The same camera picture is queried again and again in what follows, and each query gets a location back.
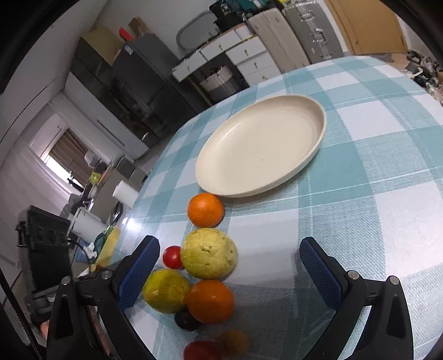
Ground white drawer desk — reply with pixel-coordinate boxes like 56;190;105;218
172;24;282;86

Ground beige suitcase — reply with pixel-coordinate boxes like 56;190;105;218
248;7;310;73

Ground large orange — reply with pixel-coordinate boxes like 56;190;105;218
186;280;235;325

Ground woven laundry basket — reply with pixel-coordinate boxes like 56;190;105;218
199;65;249;104

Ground black refrigerator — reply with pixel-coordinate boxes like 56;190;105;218
113;34;207;140

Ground dark plum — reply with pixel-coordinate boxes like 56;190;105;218
174;306;202;332

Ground oval mirror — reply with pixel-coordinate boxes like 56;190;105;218
176;11;220;53

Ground wooden door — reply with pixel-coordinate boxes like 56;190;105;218
326;0;408;55

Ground green-yellow citrus fruit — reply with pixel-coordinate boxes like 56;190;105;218
142;269;192;313

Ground silver suitcase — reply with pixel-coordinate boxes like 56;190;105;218
282;1;344;64

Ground cream oval plate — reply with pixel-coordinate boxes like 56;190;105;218
195;94;327;198

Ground orange mandarin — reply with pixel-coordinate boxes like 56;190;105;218
187;193;225;228

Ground yellow-green guava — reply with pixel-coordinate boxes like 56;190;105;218
180;228;238;280

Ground brown kiwi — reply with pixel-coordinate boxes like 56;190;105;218
215;330;251;357

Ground black glass cabinet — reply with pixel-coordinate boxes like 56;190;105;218
71;26;159;147

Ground blue plaid tablecloth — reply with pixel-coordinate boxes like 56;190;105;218
113;56;442;359

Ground red cherry tomato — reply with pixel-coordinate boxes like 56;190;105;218
183;341;222;360
162;245;183;270

